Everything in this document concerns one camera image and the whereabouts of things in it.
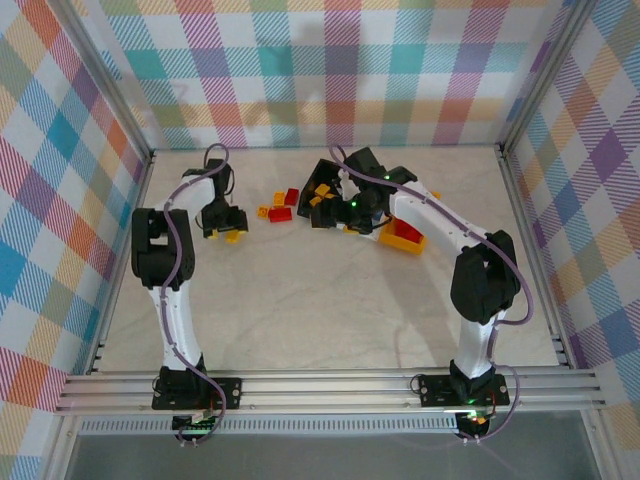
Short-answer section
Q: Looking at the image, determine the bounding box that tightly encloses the yellow lego plate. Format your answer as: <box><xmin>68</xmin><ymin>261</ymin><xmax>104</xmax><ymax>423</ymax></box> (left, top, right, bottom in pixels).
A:
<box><xmin>208</xmin><ymin>228</ymin><xmax>245</xmax><ymax>245</ymax></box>

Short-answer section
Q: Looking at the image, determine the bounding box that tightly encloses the black plastic container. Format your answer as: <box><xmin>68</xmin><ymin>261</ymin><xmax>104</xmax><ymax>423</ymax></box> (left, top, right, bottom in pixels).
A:
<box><xmin>296</xmin><ymin>157</ymin><xmax>351</xmax><ymax>224</ymax></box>

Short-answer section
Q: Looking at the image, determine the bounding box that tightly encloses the yellow plastic container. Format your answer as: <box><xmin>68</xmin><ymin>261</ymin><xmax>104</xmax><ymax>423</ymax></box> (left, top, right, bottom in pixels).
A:
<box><xmin>379</xmin><ymin>189</ymin><xmax>442</xmax><ymax>256</ymax></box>

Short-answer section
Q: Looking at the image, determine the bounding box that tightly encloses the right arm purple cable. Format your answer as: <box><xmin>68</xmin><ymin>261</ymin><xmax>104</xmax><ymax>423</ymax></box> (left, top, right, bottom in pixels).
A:
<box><xmin>330</xmin><ymin>144</ymin><xmax>535</xmax><ymax>446</ymax></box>

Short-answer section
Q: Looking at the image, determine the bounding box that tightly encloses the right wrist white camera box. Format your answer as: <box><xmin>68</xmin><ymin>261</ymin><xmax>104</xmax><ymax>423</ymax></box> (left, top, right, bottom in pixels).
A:
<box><xmin>337</xmin><ymin>168</ymin><xmax>357</xmax><ymax>199</ymax></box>

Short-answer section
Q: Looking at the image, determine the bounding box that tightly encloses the aluminium side rail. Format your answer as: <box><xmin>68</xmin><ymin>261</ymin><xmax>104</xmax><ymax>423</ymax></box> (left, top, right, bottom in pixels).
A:
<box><xmin>498</xmin><ymin>144</ymin><xmax>576</xmax><ymax>371</ymax></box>
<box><xmin>87</xmin><ymin>152</ymin><xmax>156</xmax><ymax>376</ymax></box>

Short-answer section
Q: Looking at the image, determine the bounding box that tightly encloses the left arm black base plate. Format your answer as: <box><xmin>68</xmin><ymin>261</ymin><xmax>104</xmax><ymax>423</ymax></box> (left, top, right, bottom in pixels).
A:
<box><xmin>151</xmin><ymin>377</ymin><xmax>243</xmax><ymax>412</ymax></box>

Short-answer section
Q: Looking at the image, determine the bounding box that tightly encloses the aluminium corner post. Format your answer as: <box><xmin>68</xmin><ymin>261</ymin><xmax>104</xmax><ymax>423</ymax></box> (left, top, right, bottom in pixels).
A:
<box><xmin>49</xmin><ymin>0</ymin><xmax>154</xmax><ymax>164</ymax></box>
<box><xmin>497</xmin><ymin>0</ymin><xmax>599</xmax><ymax>151</ymax></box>

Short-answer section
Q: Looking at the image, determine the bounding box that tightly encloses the aluminium mounting rail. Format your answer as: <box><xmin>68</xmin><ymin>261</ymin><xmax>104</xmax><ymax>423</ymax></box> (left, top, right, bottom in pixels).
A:
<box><xmin>54</xmin><ymin>367</ymin><xmax>607</xmax><ymax>416</ymax></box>

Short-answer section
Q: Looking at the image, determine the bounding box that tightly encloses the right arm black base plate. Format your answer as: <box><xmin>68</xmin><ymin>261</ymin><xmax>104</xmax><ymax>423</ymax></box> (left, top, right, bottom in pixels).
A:
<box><xmin>417</xmin><ymin>373</ymin><xmax>511</xmax><ymax>409</ymax></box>

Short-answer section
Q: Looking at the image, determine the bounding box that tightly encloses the slotted grey cable duct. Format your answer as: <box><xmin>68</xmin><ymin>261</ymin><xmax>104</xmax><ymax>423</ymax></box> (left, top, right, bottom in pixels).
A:
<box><xmin>78</xmin><ymin>418</ymin><xmax>461</xmax><ymax>436</ymax></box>

